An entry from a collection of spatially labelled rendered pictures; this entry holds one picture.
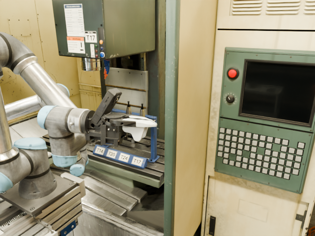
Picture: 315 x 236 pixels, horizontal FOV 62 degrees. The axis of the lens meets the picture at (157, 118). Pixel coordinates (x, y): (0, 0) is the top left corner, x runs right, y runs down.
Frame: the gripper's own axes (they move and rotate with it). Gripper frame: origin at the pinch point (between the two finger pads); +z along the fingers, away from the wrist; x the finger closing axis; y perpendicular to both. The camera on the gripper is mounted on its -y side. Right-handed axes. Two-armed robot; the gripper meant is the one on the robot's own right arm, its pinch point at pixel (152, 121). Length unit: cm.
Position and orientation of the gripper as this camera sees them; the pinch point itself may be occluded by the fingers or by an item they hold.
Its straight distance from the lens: 71.2
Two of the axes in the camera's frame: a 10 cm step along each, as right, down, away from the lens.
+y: -0.4, 9.7, 2.2
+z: 9.6, 1.0, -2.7
